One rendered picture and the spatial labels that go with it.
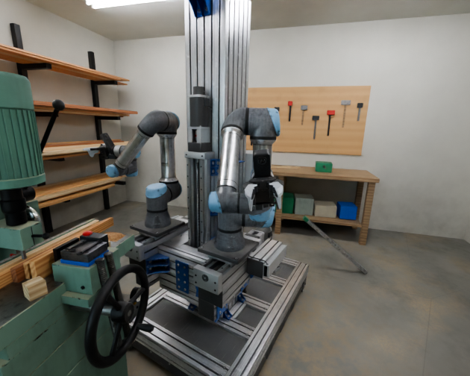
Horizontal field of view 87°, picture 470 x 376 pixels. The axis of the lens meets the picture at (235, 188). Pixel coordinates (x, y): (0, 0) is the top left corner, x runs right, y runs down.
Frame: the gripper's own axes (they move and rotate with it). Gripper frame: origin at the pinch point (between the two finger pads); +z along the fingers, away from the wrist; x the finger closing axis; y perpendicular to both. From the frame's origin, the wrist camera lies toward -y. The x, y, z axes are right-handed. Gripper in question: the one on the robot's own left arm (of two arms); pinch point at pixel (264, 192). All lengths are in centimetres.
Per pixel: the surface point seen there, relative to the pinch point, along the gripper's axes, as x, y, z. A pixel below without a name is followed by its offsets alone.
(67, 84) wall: 246, -99, -280
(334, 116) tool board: -107, -17, -306
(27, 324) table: 65, 29, 4
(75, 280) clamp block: 59, 25, -8
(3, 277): 79, 20, -4
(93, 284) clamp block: 54, 26, -8
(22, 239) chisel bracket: 73, 10, -8
